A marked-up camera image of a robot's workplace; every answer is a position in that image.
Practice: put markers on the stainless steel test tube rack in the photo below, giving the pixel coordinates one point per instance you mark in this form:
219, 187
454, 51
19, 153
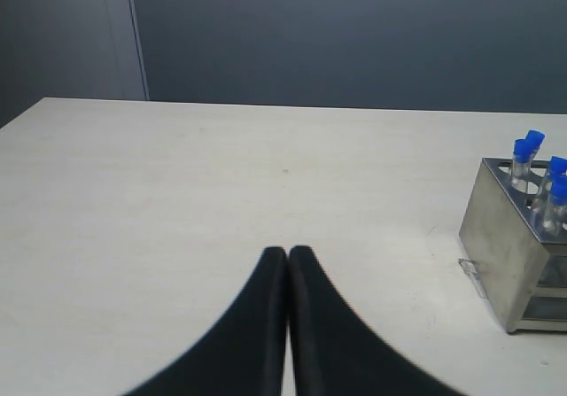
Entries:
519, 266

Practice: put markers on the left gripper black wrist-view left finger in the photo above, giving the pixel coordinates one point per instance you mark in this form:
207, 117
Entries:
244, 352

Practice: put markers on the blue-capped tube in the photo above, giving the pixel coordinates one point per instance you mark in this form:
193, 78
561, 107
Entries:
556, 167
520, 165
555, 209
534, 138

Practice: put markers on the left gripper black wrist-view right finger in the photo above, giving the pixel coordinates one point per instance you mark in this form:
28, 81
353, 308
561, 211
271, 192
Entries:
333, 351

